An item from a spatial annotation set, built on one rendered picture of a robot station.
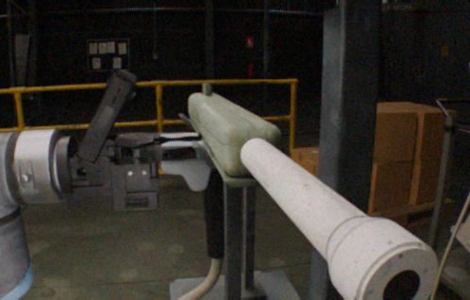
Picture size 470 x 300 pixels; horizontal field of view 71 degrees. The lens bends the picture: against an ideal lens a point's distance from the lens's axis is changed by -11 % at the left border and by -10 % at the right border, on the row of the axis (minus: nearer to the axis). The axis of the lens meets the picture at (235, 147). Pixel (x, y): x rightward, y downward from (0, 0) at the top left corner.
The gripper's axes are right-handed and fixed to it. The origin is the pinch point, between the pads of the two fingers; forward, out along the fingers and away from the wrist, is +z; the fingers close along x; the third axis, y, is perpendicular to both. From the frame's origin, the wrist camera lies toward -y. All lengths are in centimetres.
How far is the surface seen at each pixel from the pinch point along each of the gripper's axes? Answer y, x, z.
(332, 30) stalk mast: -14.1, -0.1, 14.5
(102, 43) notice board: -70, -1034, -161
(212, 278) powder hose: 19.7, 0.3, -1.9
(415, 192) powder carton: 84, -167, 178
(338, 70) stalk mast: -8.9, 1.8, 14.5
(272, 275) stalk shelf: 30.3, -13.9, 11.8
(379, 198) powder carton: 85, -166, 144
